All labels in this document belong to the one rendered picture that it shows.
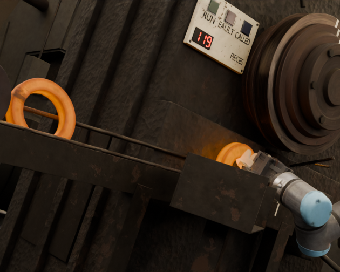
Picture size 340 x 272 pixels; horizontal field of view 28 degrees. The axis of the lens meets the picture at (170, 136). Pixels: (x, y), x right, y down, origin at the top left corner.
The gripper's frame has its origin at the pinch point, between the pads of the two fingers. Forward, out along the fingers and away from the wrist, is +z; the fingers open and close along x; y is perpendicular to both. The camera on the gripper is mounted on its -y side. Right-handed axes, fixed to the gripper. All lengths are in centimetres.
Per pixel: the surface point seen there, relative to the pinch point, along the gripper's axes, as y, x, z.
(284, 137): 13.3, -12.2, -0.3
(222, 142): 2.6, 3.6, 6.6
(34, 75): -63, -125, 398
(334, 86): 35.3, -16.7, -3.6
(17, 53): -60, -128, 458
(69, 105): -5, 62, 1
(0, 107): -10, 82, -6
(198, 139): 0.5, 13.6, 6.0
